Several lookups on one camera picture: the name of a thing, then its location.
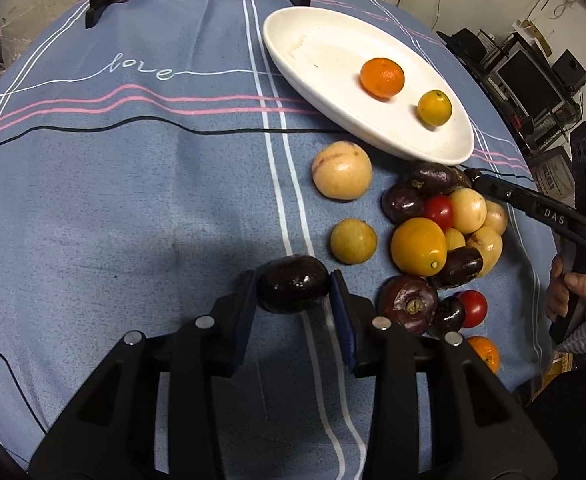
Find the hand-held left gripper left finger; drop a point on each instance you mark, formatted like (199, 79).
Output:
(247, 305)

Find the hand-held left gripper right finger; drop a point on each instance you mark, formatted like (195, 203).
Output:
(340, 310)

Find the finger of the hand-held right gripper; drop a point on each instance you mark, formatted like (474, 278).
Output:
(498, 191)

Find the yellow-green round fruit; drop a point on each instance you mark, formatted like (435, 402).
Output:
(354, 241)

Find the small orange tomato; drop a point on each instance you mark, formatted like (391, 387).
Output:
(418, 246)

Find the small dark purple plum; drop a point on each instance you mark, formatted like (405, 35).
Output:
(448, 316)

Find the large pale yellow plum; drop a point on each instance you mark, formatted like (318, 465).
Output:
(342, 170)

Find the orange mandarin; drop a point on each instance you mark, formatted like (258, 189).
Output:
(382, 77)
(485, 352)

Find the white oval plate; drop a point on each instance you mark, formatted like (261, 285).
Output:
(323, 55)

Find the person's right hand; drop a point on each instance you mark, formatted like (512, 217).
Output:
(585, 290)

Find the cardboard box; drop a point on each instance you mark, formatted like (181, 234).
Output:
(553, 175)

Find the red cherry tomato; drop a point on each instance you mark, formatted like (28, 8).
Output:
(439, 211)
(474, 308)

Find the black speaker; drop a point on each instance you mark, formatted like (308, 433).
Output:
(570, 70)

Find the yellow-green kumquat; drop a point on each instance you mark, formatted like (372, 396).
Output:
(434, 108)

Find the computer monitor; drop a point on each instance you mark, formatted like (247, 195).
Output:
(528, 80)

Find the black computer desk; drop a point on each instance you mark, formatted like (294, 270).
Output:
(473, 57)

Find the blue striped tablecloth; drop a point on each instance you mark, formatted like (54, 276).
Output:
(123, 210)

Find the person's dark clothing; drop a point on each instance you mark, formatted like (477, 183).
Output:
(573, 410)

